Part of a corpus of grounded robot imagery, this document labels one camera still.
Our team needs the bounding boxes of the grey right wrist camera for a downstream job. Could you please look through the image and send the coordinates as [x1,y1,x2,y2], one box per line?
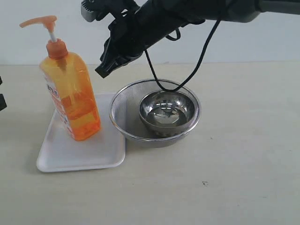
[81,0,111,23]

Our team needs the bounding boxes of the small stainless steel bowl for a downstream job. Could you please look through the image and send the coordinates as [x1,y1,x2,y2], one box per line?
[139,90,200,138]

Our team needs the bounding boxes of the steel mesh strainer basket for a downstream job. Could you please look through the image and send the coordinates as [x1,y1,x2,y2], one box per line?
[109,79,202,148]

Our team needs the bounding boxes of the white rectangular plastic tray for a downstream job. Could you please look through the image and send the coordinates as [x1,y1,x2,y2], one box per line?
[36,93,126,173]

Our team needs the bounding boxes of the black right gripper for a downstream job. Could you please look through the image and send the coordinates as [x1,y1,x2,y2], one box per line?
[95,14,145,78]

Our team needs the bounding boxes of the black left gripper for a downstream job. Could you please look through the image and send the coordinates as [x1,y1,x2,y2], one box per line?
[0,75,8,112]

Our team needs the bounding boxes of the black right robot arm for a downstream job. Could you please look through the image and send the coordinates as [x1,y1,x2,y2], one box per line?
[89,0,300,78]

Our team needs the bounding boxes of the orange pump soap bottle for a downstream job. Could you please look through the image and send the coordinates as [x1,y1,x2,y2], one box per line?
[19,15,100,141]

